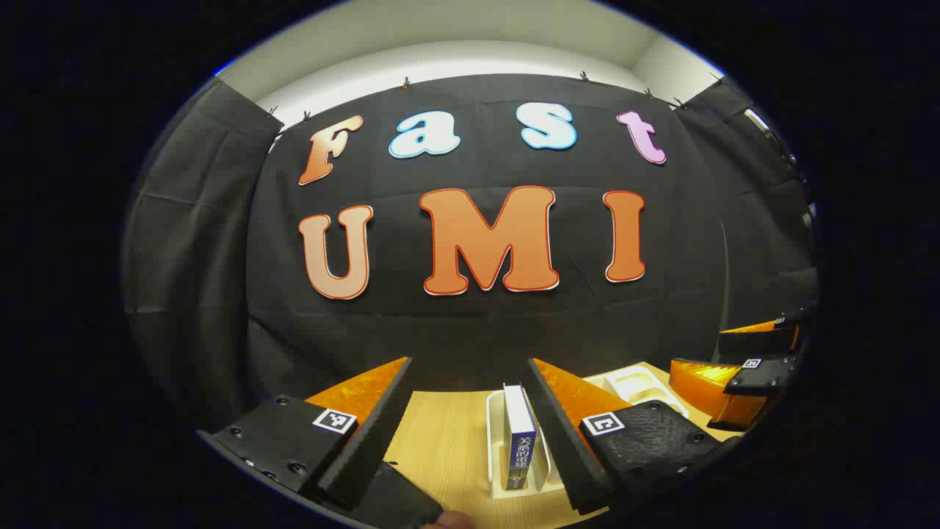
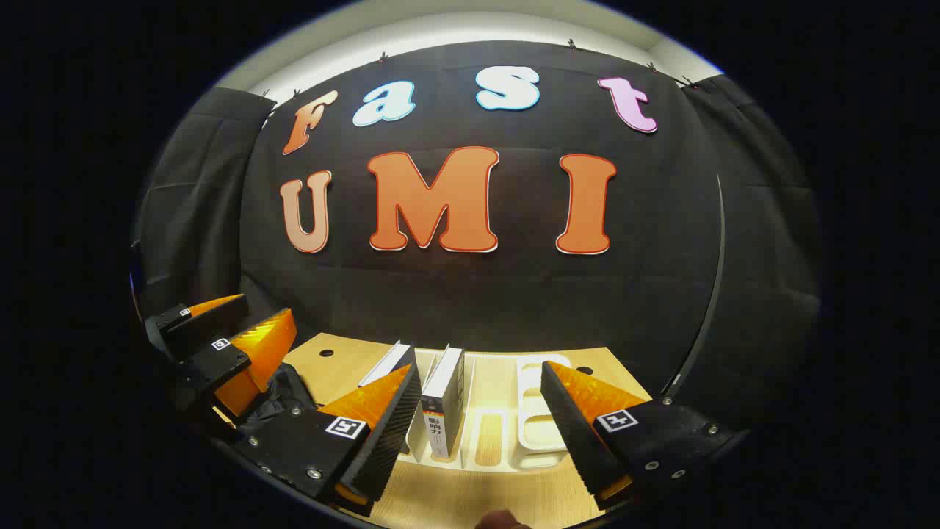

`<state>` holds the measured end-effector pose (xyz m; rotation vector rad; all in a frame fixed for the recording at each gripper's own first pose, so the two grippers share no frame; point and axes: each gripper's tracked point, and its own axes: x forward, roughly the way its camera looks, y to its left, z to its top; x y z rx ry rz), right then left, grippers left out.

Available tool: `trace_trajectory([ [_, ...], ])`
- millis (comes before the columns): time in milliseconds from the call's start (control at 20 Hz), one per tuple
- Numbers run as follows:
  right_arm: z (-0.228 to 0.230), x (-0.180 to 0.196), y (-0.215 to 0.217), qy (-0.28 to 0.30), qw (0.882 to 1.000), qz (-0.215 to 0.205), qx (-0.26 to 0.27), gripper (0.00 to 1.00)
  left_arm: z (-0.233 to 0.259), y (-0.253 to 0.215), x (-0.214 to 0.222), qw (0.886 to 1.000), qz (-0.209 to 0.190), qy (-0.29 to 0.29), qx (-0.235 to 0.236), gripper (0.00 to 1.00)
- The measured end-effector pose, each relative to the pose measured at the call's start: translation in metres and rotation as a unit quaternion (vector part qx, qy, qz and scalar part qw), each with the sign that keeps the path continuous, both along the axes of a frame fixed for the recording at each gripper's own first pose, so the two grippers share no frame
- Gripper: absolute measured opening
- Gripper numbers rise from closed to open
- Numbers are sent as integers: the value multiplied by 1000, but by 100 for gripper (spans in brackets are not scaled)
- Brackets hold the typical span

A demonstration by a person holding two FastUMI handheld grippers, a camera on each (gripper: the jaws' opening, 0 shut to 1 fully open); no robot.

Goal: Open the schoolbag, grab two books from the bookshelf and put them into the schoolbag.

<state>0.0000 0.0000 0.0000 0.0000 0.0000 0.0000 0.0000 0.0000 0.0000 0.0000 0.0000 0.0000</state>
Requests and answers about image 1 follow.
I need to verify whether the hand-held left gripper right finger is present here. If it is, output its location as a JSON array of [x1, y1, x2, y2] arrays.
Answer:
[[522, 357, 742, 517]]

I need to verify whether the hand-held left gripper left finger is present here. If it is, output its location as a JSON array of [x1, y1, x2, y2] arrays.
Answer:
[[198, 356, 414, 514]]

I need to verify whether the white bookshelf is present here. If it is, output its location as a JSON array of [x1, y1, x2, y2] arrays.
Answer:
[[485, 367, 691, 502]]

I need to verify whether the blue and white book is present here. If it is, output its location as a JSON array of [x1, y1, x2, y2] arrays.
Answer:
[[503, 382, 538, 492]]

